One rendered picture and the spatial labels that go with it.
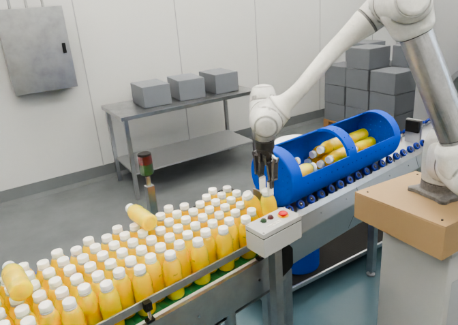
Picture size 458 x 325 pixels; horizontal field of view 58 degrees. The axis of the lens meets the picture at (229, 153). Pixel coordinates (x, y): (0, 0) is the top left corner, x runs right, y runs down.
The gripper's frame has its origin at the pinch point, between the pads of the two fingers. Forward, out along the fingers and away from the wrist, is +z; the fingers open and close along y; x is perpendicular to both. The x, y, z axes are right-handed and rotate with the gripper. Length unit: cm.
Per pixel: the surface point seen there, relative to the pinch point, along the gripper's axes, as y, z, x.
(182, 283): -5, 20, 46
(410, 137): 18, 20, -145
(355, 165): 3, 11, -64
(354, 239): 45, 101, -127
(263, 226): -13.4, 6.9, 14.4
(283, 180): 7.9, 5.6, -18.0
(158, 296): -5, 20, 55
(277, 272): -14.7, 29.1, 9.5
